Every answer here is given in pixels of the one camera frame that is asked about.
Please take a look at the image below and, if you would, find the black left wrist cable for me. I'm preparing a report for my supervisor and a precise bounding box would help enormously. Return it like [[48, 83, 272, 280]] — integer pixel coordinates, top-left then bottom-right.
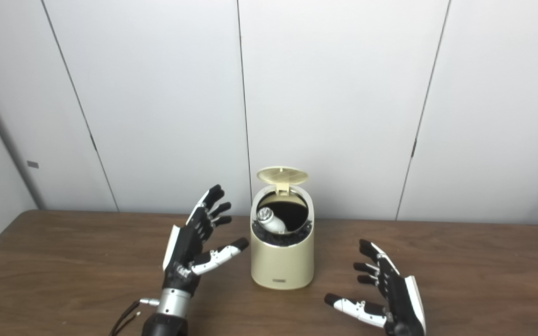
[[109, 299, 160, 336]]

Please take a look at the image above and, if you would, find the cream-colored bin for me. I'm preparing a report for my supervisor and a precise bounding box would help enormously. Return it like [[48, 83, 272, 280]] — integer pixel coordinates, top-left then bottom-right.
[[250, 166, 315, 290]]

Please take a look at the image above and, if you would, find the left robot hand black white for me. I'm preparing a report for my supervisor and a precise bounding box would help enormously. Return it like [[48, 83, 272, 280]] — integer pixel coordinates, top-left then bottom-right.
[[163, 184, 249, 297]]

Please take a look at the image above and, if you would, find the small white plastic bottle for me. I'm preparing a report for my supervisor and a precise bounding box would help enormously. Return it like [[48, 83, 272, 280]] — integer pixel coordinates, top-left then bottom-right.
[[256, 208, 287, 234]]

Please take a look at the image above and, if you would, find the black bin liner bag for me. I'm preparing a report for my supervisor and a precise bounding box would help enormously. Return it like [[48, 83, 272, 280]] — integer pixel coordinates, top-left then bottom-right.
[[252, 219, 313, 247]]

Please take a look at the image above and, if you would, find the round cream bin lid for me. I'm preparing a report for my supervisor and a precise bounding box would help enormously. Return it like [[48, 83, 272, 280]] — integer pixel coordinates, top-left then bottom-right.
[[256, 166, 309, 193]]

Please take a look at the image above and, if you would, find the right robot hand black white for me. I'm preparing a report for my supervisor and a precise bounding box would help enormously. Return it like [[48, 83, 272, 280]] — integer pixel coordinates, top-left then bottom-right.
[[324, 239, 427, 336]]

